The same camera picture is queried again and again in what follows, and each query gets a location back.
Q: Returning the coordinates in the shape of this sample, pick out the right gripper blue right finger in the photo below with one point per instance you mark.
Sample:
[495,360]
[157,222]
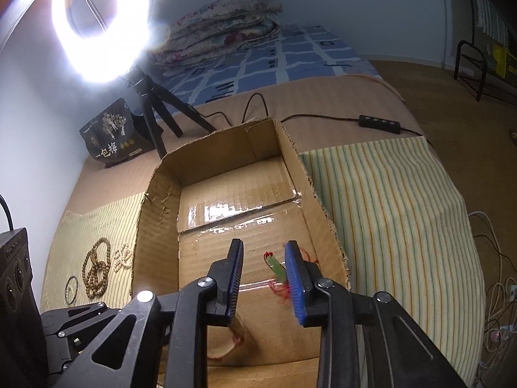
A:
[398,352]

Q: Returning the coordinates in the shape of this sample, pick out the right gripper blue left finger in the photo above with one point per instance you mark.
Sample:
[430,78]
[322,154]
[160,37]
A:
[126,353]

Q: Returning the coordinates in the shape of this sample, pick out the dark thin bangle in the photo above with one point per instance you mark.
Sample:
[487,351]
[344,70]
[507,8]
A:
[71,290]

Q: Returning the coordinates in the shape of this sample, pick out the black clothes rack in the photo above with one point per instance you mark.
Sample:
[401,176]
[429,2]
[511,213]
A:
[475,66]

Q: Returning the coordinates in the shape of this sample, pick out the black cable inline switch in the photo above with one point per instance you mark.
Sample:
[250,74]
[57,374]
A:
[380,124]

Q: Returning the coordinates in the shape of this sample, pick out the open cardboard box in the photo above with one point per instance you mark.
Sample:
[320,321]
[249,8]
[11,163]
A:
[245,182]

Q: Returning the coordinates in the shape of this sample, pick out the striped hanging towel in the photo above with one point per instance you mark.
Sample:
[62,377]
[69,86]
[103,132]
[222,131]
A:
[488,20]

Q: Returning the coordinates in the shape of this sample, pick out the yellow box on rack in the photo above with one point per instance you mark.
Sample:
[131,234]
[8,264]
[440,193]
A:
[505,62]

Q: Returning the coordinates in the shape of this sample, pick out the white ring light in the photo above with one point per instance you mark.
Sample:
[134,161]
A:
[111,50]

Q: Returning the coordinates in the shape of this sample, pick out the black tripod stand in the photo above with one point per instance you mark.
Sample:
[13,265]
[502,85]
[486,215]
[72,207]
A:
[153,99]

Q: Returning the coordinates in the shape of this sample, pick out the red cord jade pendant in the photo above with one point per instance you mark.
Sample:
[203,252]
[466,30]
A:
[279,284]

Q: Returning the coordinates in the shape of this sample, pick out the striped yellow towel mat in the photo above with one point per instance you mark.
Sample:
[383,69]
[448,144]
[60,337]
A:
[400,220]

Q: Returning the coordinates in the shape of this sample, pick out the folded floral quilt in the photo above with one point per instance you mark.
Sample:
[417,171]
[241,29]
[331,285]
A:
[214,30]

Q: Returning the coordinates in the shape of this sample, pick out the black printed gift bag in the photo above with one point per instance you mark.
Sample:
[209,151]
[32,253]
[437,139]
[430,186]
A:
[116,135]

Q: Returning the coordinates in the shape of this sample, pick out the blue checkered bed sheet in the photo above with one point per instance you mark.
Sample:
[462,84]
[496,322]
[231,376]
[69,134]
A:
[298,52]

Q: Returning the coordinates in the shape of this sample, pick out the orange strap wristwatch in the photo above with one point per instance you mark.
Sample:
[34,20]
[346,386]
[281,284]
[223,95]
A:
[223,340]

